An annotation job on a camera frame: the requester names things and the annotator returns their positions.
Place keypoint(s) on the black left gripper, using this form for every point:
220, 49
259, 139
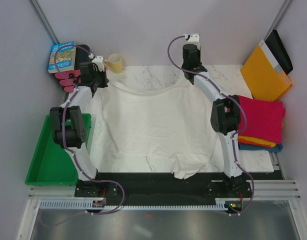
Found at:
104, 84

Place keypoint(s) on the white t shirt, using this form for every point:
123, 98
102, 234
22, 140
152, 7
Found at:
170, 125

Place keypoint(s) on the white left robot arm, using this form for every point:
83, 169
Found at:
67, 124

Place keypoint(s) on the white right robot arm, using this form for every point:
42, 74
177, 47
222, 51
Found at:
225, 114

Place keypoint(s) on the yellow mug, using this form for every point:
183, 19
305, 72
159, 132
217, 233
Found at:
115, 63

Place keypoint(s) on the black pink drawer organizer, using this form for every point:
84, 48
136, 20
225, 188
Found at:
68, 87

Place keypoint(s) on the blue treehouse book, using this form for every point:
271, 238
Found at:
65, 58

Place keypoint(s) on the green plastic tray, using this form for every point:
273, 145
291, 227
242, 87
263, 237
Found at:
50, 164

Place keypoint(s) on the orange folded t shirt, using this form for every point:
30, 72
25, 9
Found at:
258, 142

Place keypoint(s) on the red folded t shirt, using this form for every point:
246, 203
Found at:
262, 119

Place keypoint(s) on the black folder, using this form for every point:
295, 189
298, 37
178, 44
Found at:
277, 48

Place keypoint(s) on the blue folded t shirt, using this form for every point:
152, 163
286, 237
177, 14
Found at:
248, 147

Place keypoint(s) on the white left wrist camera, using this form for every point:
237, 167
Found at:
98, 60

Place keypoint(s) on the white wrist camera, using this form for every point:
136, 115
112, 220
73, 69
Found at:
98, 60
193, 39

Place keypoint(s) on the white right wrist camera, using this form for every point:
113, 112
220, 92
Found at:
193, 39

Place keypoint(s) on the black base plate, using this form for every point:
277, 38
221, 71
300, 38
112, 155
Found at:
159, 188

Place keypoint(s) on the white cable duct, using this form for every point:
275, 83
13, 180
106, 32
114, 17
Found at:
101, 204

